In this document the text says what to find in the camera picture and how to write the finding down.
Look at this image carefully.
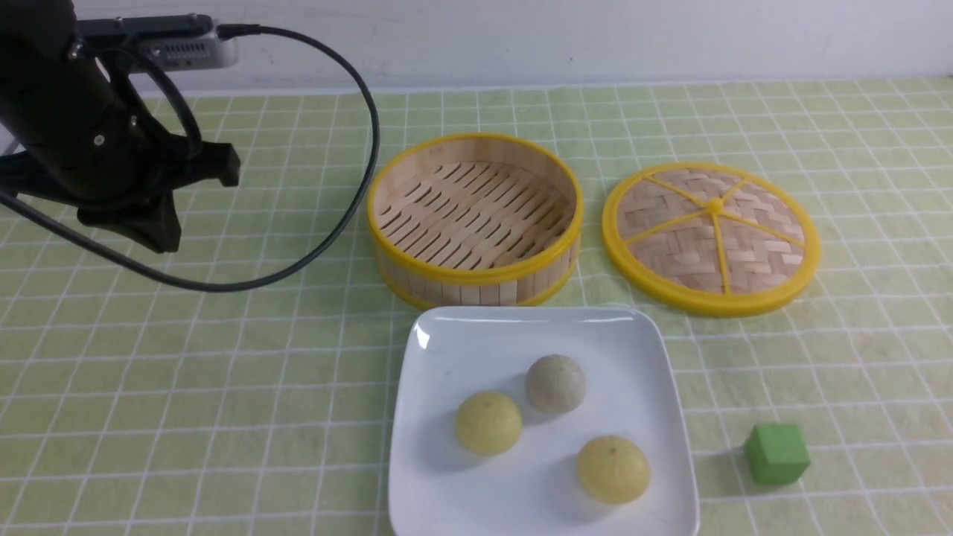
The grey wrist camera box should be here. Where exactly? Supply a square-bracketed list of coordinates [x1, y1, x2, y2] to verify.
[77, 13, 238, 71]

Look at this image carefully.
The black cable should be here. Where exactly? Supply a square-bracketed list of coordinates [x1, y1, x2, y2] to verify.
[0, 24, 381, 293]

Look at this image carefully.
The yellow steamed bun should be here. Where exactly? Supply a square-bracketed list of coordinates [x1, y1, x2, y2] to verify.
[455, 391, 522, 456]
[576, 435, 652, 505]

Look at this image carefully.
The bamboo steamer basket yellow rim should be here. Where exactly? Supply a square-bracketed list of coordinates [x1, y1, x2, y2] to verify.
[366, 133, 584, 310]

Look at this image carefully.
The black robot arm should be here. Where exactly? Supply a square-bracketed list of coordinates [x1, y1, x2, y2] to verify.
[1, 1, 240, 253]

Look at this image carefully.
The woven bamboo steamer lid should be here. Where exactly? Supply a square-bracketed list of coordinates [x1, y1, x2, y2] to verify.
[600, 162, 823, 318]

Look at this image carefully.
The green foam cube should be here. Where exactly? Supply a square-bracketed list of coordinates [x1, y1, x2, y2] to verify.
[743, 423, 811, 486]

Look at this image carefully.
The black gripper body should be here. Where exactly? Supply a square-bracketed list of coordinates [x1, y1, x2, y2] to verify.
[2, 52, 240, 253]

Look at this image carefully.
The green checkered tablecloth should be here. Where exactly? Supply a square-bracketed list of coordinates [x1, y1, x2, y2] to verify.
[1, 78, 952, 535]

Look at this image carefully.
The beige steamed bun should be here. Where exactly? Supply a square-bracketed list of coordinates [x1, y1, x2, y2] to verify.
[524, 355, 587, 415]

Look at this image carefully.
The yellow steamed bun on plate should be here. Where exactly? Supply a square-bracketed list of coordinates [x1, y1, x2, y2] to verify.
[455, 391, 522, 456]

